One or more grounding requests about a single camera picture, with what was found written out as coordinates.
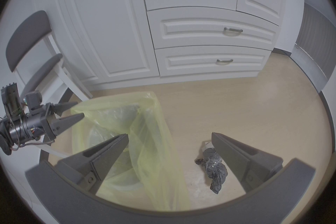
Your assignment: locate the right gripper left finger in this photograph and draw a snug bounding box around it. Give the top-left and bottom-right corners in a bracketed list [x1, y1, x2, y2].
[56, 133, 130, 190]

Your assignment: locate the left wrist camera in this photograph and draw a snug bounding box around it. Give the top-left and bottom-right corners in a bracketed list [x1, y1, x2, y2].
[24, 90, 43, 113]

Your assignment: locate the grey curtain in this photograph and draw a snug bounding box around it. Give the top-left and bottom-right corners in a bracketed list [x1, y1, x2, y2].
[295, 2, 336, 92]

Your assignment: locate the yellow plastic bag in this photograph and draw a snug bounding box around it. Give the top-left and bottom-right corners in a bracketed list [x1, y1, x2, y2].
[70, 91, 191, 211]

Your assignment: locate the grey white chair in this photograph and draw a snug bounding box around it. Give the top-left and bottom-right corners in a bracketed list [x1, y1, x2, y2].
[6, 10, 93, 158]

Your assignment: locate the white wardrobe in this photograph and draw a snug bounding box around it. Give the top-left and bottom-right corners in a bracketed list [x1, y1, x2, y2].
[54, 0, 305, 92]

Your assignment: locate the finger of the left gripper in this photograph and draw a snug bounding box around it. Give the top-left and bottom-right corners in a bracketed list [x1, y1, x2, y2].
[51, 113, 85, 137]
[52, 101, 79, 117]

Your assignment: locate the white trash bin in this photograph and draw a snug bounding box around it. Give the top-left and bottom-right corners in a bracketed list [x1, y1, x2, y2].
[85, 103, 147, 193]

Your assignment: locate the black plastic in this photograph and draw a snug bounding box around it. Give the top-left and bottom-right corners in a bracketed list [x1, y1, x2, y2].
[195, 148, 228, 194]

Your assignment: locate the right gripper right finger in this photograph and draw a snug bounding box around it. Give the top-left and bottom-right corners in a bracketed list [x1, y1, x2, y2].
[211, 132, 284, 193]

